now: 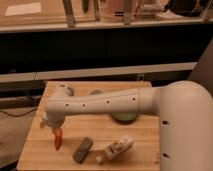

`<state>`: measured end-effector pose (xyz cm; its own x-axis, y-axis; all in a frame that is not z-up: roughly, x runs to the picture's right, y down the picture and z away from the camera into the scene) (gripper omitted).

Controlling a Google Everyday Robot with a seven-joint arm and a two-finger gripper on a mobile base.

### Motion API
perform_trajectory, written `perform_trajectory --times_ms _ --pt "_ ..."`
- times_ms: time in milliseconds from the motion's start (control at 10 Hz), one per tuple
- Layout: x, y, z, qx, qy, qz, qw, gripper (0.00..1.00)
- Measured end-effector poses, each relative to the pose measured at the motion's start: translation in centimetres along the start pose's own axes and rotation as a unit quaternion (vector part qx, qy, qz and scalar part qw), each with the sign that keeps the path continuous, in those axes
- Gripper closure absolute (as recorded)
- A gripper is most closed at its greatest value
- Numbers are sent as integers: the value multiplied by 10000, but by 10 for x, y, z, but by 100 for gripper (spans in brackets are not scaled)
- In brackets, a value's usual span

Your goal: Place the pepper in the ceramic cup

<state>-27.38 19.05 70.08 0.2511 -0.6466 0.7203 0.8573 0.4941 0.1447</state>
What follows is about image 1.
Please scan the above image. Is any grey rectangular block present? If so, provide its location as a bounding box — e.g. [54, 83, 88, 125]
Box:
[72, 137, 93, 164]

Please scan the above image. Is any black cable on floor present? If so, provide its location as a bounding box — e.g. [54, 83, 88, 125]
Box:
[0, 107, 38, 118]

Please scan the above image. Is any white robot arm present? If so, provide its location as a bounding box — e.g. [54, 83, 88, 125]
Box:
[42, 81, 213, 171]

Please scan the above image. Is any clear plastic bottle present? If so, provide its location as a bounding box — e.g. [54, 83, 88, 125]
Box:
[96, 135, 134, 164]

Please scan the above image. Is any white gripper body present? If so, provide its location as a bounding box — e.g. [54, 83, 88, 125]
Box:
[40, 113, 65, 134]

